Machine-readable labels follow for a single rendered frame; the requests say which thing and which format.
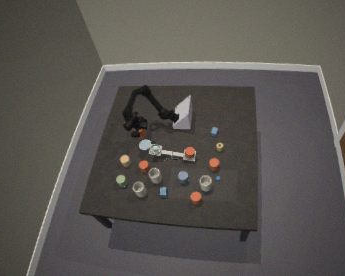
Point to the white cylinder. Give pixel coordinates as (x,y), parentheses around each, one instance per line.
(155,176)
(139,189)
(205,183)

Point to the white round dish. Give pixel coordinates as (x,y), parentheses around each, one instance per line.
(144,144)

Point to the green cylinder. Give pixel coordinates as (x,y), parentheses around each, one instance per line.
(121,180)

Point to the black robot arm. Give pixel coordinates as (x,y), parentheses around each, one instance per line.
(131,119)

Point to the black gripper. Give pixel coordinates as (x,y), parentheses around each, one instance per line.
(136,133)

